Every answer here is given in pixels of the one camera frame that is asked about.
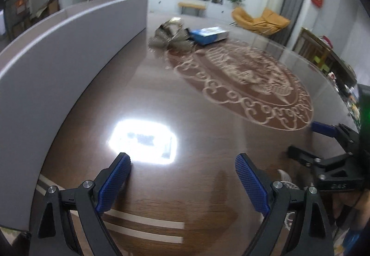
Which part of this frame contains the blue white carton box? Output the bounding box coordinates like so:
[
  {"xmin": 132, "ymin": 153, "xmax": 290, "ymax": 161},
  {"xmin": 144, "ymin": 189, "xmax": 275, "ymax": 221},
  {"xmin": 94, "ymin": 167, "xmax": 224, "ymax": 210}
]
[{"xmin": 189, "ymin": 27, "xmax": 229, "ymax": 45}]

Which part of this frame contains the person's right hand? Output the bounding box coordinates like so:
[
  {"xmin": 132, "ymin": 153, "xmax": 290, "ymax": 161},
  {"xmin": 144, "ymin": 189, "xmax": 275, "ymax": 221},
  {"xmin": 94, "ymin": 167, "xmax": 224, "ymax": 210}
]
[{"xmin": 332, "ymin": 190, "xmax": 369, "ymax": 231}]

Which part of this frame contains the wooden dining chair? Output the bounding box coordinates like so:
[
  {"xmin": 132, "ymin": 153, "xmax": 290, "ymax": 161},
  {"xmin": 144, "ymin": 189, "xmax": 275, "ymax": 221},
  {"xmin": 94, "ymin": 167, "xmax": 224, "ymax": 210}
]
[{"xmin": 292, "ymin": 27, "xmax": 332, "ymax": 69}]

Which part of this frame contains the orange lounge chair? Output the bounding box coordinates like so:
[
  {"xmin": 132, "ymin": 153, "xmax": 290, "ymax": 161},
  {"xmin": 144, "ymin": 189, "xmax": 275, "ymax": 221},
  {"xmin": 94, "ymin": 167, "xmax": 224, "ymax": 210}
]
[{"xmin": 231, "ymin": 6, "xmax": 290, "ymax": 36}]

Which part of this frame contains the grey partition board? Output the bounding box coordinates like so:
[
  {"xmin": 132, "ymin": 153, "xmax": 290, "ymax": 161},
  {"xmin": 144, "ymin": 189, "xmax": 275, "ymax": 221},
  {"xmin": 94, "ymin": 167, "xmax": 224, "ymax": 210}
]
[{"xmin": 1, "ymin": 0, "xmax": 148, "ymax": 231}]

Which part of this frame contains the wooden bench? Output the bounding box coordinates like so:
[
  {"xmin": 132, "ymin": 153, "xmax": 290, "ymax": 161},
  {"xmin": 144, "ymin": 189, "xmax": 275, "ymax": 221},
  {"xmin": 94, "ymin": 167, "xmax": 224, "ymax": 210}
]
[{"xmin": 177, "ymin": 2, "xmax": 206, "ymax": 16}]

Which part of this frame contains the white tv cabinet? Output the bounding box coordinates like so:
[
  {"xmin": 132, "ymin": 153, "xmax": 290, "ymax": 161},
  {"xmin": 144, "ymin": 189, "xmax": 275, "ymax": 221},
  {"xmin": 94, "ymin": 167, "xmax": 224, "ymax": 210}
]
[{"xmin": 148, "ymin": 0, "xmax": 233, "ymax": 23}]

